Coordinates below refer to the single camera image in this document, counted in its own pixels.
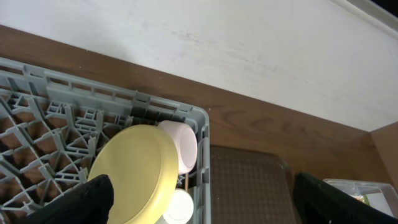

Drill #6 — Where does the green orange snack wrapper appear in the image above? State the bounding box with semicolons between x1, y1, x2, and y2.
351;195;370;206

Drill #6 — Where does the cream white cup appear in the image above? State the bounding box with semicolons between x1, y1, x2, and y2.
155;189;194;224

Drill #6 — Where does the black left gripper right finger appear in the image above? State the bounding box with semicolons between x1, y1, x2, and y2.
292;173;397;224

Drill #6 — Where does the white bowl with food residue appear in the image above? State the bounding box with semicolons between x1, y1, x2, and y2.
158;120;198;175

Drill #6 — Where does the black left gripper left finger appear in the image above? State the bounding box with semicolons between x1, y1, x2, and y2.
19;174;114;224

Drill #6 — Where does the dark brown serving tray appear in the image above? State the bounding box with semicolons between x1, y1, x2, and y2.
210;146;301;224

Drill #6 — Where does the wooden chopstick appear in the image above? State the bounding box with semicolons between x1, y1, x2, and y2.
184;173;189;192

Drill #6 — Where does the clear plastic waste bin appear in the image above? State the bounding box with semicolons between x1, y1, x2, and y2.
323;179;397;218

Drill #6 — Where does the yellow-green plate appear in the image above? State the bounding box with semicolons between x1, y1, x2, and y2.
88;124;178;223

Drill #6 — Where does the grey plastic dishwasher rack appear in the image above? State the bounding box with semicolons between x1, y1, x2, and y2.
1;58;211;224

